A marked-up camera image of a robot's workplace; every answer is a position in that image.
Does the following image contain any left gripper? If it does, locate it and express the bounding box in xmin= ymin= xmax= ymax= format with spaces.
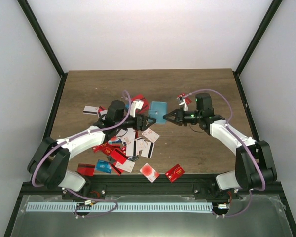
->
xmin=115 ymin=112 xmax=156 ymax=131

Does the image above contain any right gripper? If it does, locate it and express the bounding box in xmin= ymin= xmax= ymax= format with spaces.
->
xmin=163 ymin=107 xmax=202 ymax=127

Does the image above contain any teal card holder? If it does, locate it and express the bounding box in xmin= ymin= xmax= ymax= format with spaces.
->
xmin=148 ymin=101 xmax=167 ymax=125

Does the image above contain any red VIP card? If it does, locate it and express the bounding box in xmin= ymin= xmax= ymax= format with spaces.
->
xmin=165 ymin=164 xmax=185 ymax=183

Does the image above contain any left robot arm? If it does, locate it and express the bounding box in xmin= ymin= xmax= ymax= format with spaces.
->
xmin=27 ymin=100 xmax=156 ymax=199

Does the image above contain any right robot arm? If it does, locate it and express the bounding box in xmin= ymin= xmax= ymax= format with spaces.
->
xmin=163 ymin=90 xmax=277 ymax=199

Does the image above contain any white card red print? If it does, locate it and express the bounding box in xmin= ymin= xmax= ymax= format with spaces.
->
xmin=142 ymin=128 xmax=160 ymax=143

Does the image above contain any red magnetic stripe card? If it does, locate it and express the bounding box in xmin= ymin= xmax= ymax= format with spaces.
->
xmin=132 ymin=94 xmax=150 ymax=114

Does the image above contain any red card far right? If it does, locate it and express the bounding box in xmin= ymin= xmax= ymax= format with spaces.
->
xmin=177 ymin=93 xmax=186 ymax=98

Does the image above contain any large white card pile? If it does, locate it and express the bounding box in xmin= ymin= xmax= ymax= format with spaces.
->
xmin=116 ymin=128 xmax=136 ymax=145

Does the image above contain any white magnetic stripe card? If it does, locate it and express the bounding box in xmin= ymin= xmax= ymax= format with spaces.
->
xmin=141 ymin=142 xmax=155 ymax=158

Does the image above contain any red card in pile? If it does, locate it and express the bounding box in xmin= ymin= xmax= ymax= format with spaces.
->
xmin=109 ymin=149 xmax=127 ymax=164

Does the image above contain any white card red circle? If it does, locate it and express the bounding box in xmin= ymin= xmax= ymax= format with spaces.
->
xmin=140 ymin=163 xmax=160 ymax=183

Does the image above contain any white card bottom centre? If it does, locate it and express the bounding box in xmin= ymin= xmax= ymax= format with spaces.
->
xmin=115 ymin=160 xmax=135 ymax=173

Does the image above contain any white striped card left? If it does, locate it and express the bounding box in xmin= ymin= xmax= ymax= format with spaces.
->
xmin=83 ymin=106 xmax=99 ymax=115

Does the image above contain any blue card bottom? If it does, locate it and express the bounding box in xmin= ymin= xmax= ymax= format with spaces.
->
xmin=95 ymin=159 xmax=112 ymax=174

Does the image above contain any dark red striped card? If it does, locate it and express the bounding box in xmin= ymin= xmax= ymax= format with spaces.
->
xmin=77 ymin=163 xmax=95 ymax=176

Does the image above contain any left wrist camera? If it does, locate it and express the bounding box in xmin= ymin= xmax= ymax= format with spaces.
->
xmin=129 ymin=99 xmax=144 ymax=117

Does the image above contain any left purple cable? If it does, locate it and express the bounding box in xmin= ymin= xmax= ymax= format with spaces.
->
xmin=31 ymin=89 xmax=132 ymax=219

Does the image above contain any purple cable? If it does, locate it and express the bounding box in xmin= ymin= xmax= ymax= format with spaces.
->
xmin=185 ymin=88 xmax=266 ymax=219
xmin=31 ymin=89 xmax=132 ymax=219

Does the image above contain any black aluminium frame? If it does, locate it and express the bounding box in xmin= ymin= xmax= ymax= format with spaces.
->
xmin=4 ymin=0 xmax=296 ymax=237

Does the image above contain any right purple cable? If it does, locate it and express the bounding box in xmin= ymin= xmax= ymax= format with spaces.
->
xmin=185 ymin=88 xmax=266 ymax=219

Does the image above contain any light blue slotted rail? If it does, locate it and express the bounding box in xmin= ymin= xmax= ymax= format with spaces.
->
xmin=26 ymin=202 xmax=213 ymax=213

